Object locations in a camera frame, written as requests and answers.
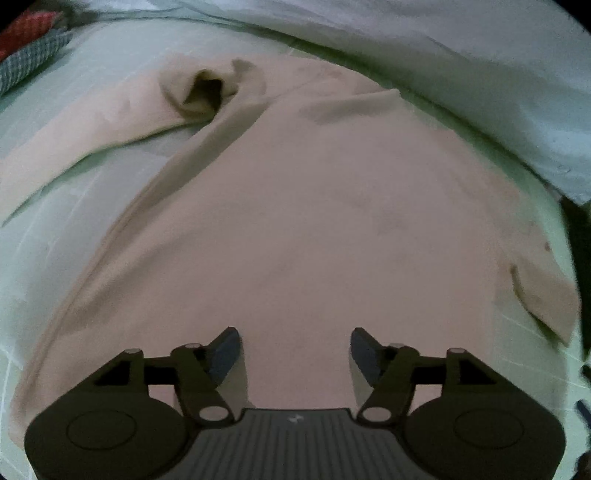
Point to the red checked garment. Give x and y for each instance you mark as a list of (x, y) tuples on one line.
[(23, 32)]

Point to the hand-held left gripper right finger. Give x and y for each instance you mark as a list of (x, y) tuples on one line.
[(367, 357)]

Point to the cream long sleeve garment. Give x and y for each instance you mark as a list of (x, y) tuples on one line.
[(300, 230)]

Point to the white carrot print quilt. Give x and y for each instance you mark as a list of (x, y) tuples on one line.
[(461, 69)]

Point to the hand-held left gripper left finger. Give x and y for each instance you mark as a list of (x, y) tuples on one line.
[(224, 357)]

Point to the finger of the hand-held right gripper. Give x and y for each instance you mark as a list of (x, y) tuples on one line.
[(583, 410)]

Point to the green checked bed sheet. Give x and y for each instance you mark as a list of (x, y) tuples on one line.
[(92, 60)]

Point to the blue checked garment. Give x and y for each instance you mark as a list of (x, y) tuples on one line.
[(32, 60)]

